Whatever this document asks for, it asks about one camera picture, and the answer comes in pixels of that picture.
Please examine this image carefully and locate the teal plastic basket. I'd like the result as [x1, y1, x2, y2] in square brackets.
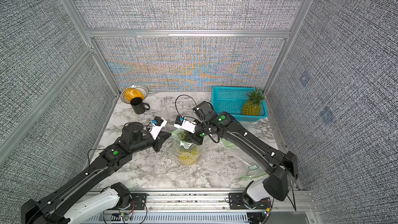
[211, 86, 268, 122]

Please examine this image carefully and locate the orange fruit in bowl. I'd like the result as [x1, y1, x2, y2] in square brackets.
[124, 88, 145, 102]

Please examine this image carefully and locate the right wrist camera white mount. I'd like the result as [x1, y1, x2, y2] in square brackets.
[174, 115, 197, 133]

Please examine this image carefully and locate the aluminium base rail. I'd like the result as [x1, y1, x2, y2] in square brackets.
[58, 187, 321, 224]

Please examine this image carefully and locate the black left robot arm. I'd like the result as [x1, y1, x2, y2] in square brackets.
[21, 122, 172, 224]

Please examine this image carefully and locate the yellow pineapple with green crown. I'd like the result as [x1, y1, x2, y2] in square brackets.
[241, 88, 265, 116]

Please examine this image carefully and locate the clear green zip-top bag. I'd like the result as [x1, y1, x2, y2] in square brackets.
[221, 139, 267, 180]

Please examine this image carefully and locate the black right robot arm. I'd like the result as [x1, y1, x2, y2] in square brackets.
[190, 101, 299, 208]

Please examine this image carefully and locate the patterned white bowl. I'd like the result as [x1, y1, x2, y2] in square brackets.
[120, 85, 149, 104]

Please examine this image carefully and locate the black mug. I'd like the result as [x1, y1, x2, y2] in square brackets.
[130, 97, 150, 115]

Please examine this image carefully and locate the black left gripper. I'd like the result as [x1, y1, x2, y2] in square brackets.
[131, 131, 173, 155]

